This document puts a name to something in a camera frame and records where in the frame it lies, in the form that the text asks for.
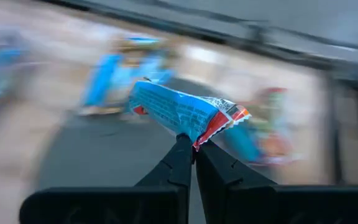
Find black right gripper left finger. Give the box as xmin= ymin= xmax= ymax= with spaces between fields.
xmin=134 ymin=133 xmax=195 ymax=224

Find blue granola bar wrapper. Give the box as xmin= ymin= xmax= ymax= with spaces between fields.
xmin=79 ymin=52 xmax=129 ymax=110

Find grey woven placemat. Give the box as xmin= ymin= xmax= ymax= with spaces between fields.
xmin=35 ymin=76 xmax=279 ymax=191

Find blue granola bar red end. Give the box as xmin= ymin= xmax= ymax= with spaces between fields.
xmin=127 ymin=80 xmax=252 ymax=152

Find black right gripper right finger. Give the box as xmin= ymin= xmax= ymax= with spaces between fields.
xmin=195 ymin=139 xmax=277 ymax=224

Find green red granola bar wrapper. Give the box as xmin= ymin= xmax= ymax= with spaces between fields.
xmin=253 ymin=86 xmax=293 ymax=164

